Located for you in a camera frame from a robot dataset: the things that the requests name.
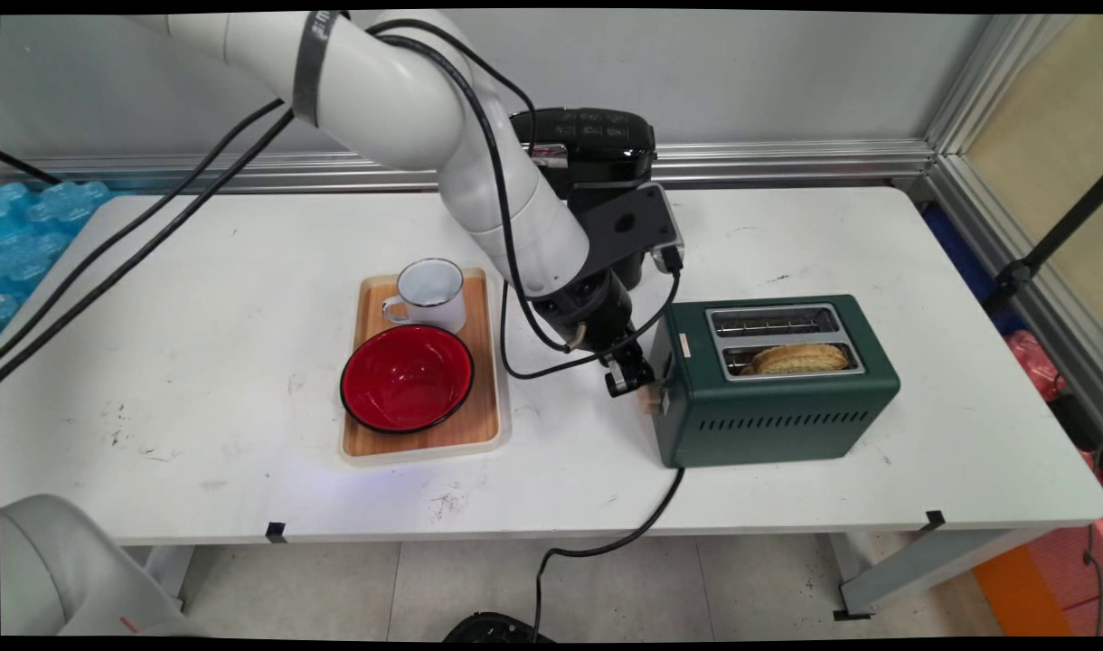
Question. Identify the black tripod stand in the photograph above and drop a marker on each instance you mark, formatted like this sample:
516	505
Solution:
1022	268

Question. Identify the grey table leg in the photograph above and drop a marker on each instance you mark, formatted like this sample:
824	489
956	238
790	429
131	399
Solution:
931	570

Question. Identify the black tape piece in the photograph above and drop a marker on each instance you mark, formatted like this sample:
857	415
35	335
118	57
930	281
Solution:
935	520
276	532

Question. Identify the blue bubble wrap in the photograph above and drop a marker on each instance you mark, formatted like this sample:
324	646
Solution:
36	235

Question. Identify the white table leg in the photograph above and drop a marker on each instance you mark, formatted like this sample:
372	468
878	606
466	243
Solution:
167	565

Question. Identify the upright aluminium frame post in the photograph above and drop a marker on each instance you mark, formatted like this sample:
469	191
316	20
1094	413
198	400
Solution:
981	81

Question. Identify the blue sheet beside table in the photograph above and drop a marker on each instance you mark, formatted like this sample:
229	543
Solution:
958	253

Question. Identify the thin black rod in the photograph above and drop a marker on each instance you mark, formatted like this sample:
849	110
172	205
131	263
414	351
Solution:
29	168

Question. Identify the wooden serving tray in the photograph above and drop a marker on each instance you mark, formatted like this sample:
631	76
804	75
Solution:
484	398

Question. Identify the red bowl with black rim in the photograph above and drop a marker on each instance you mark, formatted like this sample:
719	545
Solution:
407	380

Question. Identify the black coffee machine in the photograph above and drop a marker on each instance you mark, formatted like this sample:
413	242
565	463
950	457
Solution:
597	145

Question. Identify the beige toaster lever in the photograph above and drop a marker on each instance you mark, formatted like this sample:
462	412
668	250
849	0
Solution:
657	391

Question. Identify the green two-slot toaster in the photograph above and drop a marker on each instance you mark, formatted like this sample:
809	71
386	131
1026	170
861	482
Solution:
768	416

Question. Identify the orange box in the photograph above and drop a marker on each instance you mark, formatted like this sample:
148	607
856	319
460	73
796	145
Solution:
1022	592

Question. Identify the beige toaster knob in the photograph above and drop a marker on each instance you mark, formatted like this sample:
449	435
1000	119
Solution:
649	408

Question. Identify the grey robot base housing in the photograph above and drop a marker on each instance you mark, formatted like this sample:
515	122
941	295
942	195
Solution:
54	570

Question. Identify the horizontal aluminium frame rail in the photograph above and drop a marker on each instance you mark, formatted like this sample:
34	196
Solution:
787	163

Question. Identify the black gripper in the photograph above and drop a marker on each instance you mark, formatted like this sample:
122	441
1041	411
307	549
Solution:
588	312

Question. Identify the white enamel mug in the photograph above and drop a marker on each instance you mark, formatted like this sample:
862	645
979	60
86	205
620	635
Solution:
434	298

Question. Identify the red plastic bag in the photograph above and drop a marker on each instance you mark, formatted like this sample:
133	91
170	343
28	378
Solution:
1035	362

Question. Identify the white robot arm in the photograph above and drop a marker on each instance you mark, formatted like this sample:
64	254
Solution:
407	99

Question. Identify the sloping aluminium frame rail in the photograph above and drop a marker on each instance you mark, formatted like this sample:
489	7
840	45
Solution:
1013	253

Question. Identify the black round floor object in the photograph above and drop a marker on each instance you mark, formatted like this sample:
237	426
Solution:
493	627

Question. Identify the toasted bread slice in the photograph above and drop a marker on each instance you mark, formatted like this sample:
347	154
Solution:
800	359

